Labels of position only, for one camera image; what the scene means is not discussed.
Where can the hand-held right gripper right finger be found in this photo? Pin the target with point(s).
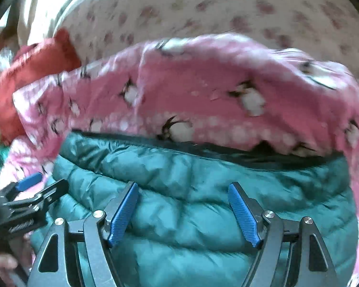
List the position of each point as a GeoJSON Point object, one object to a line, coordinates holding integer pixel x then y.
{"type": "Point", "coordinates": [243, 215]}

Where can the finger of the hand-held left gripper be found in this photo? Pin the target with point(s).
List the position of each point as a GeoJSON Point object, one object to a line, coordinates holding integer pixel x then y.
{"type": "Point", "coordinates": [28, 182]}
{"type": "Point", "coordinates": [49, 192]}

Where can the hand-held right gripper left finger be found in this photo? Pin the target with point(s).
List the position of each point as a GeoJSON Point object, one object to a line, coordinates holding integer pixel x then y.
{"type": "Point", "coordinates": [124, 215]}

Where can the green quilted puffer jacket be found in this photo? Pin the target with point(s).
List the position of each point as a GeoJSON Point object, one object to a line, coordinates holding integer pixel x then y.
{"type": "Point", "coordinates": [191, 209]}

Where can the person's left hand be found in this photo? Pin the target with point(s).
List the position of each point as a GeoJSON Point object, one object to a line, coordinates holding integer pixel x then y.
{"type": "Point", "coordinates": [0, 261]}

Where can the red cloth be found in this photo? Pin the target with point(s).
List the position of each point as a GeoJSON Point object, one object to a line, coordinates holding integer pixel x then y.
{"type": "Point", "coordinates": [33, 74]}

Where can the pink penguin print blanket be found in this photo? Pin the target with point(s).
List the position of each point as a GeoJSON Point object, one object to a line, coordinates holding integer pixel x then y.
{"type": "Point", "coordinates": [197, 89]}

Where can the cream floral bed sheet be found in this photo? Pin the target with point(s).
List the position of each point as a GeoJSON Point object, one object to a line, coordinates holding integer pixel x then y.
{"type": "Point", "coordinates": [212, 6]}

